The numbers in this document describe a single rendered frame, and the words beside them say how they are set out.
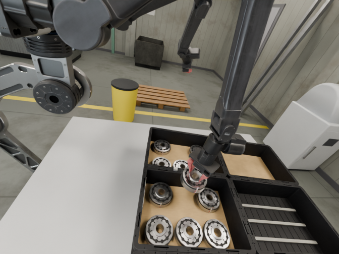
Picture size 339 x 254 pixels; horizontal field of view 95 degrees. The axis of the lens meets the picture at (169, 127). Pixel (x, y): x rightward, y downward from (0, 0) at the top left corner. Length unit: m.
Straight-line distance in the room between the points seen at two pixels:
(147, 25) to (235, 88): 5.82
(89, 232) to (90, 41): 0.72
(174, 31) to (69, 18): 5.94
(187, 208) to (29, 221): 0.65
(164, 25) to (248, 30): 5.82
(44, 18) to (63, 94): 0.36
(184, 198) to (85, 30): 0.70
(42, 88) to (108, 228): 0.62
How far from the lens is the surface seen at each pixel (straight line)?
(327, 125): 2.59
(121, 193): 0.91
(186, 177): 0.64
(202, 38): 6.50
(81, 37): 0.36
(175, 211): 0.75
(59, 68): 0.74
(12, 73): 0.92
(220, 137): 0.48
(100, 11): 0.35
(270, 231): 0.92
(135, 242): 0.58
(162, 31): 6.21
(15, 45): 5.09
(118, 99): 2.27
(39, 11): 0.40
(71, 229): 0.87
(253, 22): 0.43
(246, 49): 0.43
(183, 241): 0.68
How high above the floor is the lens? 1.48
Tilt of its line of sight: 35 degrees down
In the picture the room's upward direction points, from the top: 15 degrees clockwise
